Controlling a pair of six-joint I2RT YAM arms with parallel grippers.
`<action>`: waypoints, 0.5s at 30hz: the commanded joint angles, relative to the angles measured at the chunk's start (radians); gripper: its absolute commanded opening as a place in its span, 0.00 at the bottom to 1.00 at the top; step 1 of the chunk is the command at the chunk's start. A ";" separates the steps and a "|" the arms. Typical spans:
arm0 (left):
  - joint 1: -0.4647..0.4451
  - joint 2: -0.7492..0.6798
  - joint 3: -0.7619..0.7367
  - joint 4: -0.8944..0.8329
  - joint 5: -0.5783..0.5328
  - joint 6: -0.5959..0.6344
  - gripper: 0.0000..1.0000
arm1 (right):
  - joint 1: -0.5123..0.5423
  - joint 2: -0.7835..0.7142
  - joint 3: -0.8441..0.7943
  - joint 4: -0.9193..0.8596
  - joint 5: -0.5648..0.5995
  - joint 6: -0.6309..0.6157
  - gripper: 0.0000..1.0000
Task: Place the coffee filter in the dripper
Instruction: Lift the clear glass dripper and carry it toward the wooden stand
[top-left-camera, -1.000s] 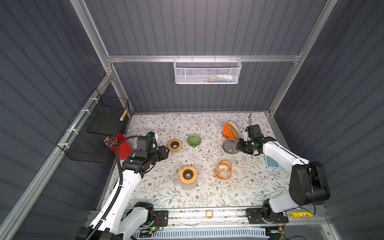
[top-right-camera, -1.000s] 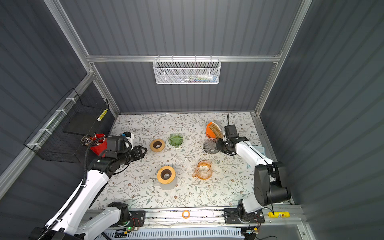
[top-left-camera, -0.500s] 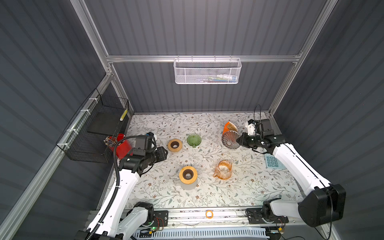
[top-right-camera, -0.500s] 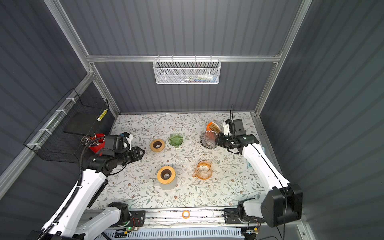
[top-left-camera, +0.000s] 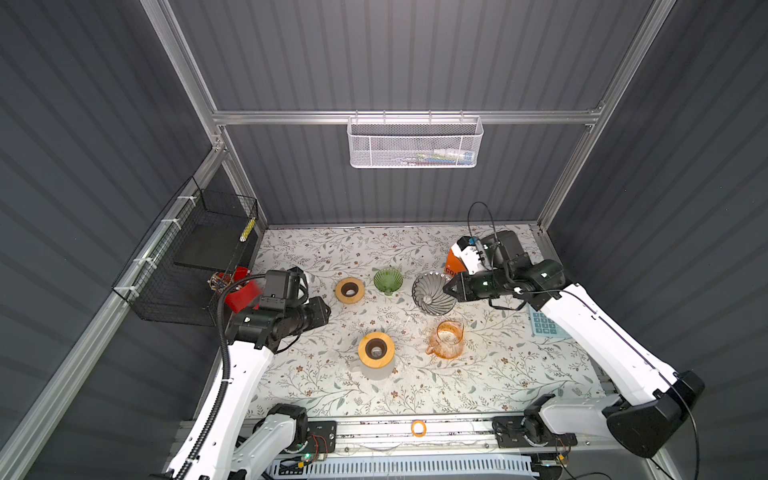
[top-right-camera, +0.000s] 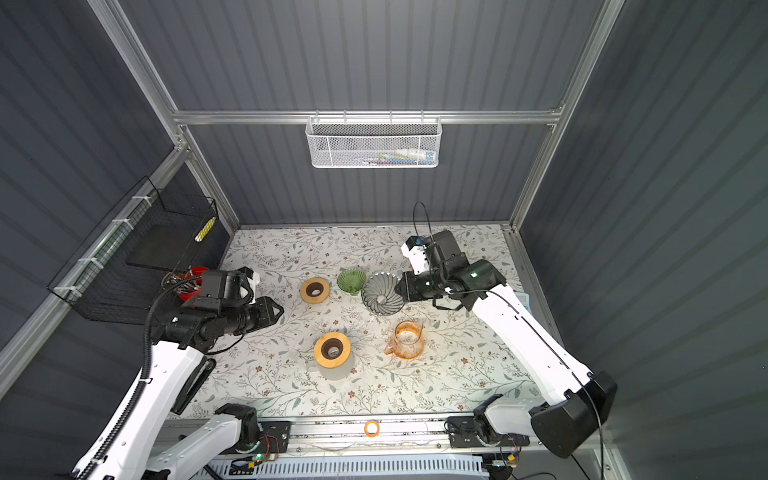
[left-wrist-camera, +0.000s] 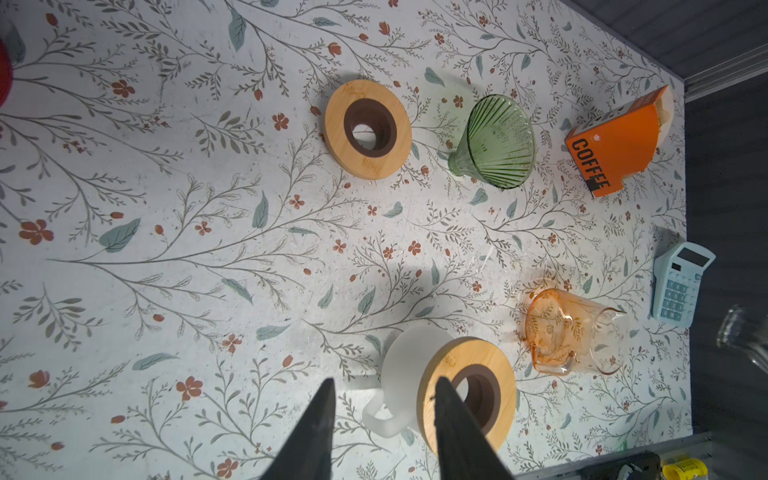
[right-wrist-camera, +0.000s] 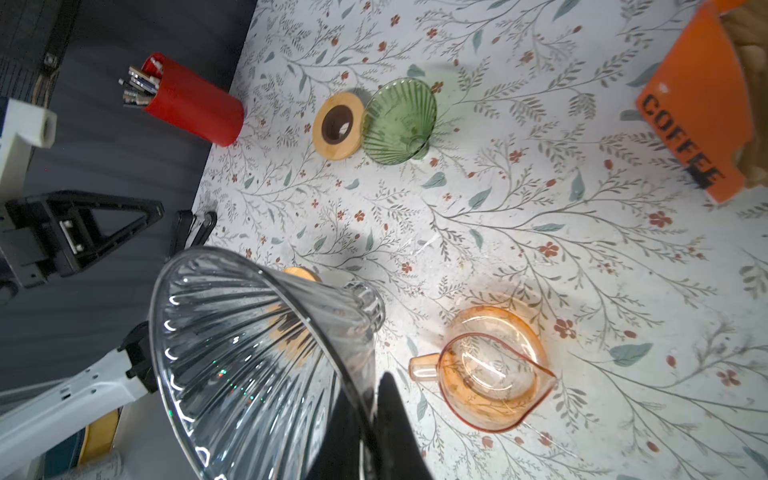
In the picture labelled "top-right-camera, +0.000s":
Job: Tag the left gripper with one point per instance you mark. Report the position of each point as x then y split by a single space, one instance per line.
267 315

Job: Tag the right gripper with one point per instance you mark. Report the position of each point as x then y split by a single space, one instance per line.
407 291

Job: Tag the clear grey glass dripper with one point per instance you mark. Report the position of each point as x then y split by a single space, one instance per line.
379 295

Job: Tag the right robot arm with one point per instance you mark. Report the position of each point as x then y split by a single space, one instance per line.
574 402

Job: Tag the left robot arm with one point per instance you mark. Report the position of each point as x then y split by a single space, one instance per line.
182 327

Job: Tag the green glass dripper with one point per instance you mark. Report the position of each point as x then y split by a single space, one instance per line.
351 280

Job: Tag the light blue calculator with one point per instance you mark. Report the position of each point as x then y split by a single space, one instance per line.
524 300

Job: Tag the orange glass pitcher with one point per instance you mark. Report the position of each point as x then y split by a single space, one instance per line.
407 341

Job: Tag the white frosted mug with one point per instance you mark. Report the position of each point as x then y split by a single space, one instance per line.
337 368

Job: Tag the yellow highlighter in basket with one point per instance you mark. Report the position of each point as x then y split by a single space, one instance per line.
205 229

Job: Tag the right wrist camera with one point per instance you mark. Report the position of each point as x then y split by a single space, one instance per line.
415 252

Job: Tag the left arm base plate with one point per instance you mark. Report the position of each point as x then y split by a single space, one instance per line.
274 439

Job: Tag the black wire wall basket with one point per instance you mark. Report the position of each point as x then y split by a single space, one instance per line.
114 275

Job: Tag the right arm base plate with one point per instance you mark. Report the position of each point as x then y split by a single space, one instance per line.
465 432

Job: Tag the white wire mesh basket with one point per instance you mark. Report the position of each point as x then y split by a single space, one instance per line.
374 145

